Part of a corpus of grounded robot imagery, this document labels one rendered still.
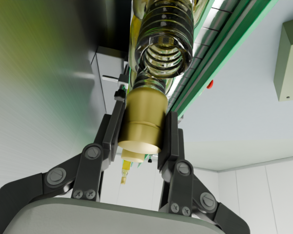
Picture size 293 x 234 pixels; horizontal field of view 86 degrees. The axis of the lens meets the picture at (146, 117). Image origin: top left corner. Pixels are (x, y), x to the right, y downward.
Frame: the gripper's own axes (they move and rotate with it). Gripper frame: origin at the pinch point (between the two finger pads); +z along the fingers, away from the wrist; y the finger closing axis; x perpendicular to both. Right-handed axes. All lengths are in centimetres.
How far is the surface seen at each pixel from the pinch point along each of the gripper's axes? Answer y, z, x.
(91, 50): -14.9, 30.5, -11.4
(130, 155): -0.4, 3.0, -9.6
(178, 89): 11.3, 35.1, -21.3
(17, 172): -11.8, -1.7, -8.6
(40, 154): -11.9, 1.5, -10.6
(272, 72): 44, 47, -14
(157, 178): 121, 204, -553
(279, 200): 358, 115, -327
